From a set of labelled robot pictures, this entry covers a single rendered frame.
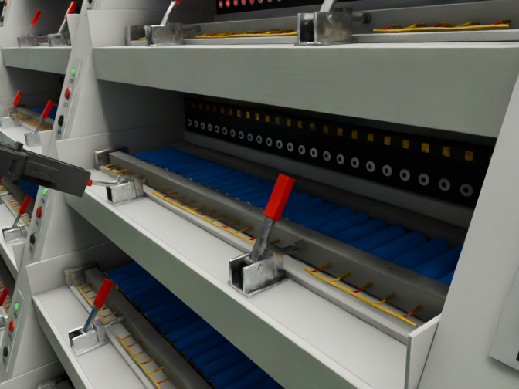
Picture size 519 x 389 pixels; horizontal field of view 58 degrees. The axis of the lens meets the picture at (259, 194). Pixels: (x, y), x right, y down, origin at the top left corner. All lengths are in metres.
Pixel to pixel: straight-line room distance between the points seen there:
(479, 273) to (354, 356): 0.10
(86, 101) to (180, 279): 0.39
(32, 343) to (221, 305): 0.50
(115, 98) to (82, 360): 0.38
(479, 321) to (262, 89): 0.24
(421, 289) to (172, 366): 0.31
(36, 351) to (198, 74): 0.54
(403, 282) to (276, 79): 0.18
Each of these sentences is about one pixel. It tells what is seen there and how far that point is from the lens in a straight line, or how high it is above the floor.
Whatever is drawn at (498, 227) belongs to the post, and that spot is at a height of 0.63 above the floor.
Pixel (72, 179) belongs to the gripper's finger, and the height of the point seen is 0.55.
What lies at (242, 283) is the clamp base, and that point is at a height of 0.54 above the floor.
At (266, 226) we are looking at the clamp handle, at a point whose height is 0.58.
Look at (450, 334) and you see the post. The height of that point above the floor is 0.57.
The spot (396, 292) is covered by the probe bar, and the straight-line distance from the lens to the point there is 0.34.
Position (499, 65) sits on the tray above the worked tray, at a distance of 0.27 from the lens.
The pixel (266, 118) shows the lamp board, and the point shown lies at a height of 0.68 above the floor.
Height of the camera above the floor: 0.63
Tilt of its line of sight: 5 degrees down
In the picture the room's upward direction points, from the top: 16 degrees clockwise
